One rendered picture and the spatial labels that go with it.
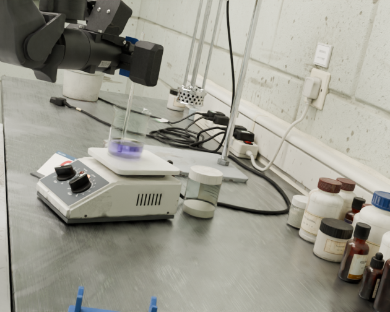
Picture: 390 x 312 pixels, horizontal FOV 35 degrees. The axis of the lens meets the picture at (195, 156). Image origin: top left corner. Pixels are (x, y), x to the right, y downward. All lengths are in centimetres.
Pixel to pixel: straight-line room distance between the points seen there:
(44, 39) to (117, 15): 14
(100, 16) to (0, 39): 17
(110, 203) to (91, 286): 22
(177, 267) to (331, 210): 33
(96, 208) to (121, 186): 5
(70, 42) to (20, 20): 9
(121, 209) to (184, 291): 22
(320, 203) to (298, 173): 36
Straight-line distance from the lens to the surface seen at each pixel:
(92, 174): 101
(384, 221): 99
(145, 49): 90
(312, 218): 110
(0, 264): 82
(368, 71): 134
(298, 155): 145
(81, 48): 89
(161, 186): 101
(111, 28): 93
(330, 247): 104
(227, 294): 84
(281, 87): 167
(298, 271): 97
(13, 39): 82
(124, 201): 99
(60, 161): 118
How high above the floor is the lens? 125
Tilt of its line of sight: 13 degrees down
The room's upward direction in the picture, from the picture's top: 12 degrees clockwise
